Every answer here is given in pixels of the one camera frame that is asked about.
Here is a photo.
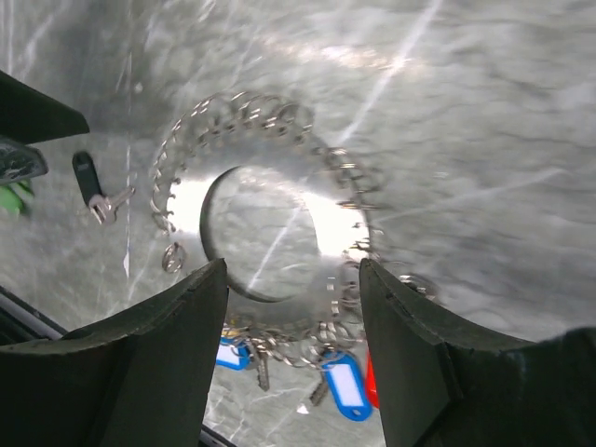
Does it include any red key tag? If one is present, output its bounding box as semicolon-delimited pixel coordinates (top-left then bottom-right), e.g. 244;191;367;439
364;352;379;408

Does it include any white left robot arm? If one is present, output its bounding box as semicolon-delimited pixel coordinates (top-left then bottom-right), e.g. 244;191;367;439
1;73;89;185

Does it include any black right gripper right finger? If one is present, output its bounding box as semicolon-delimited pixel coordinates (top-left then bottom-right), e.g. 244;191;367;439
359;259;595;446

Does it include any loose key with black tag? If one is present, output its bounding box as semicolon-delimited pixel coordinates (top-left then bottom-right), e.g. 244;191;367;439
72;151;135;225

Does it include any red dragon fruit toy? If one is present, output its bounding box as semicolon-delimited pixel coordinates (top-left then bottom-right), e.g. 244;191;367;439
1;180;34;215

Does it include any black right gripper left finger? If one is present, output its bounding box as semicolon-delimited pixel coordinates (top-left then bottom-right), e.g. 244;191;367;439
1;259;228;446

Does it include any blue key tag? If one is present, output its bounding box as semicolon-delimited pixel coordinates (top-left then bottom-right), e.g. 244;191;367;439
216;337;251;371
322;352;373;422

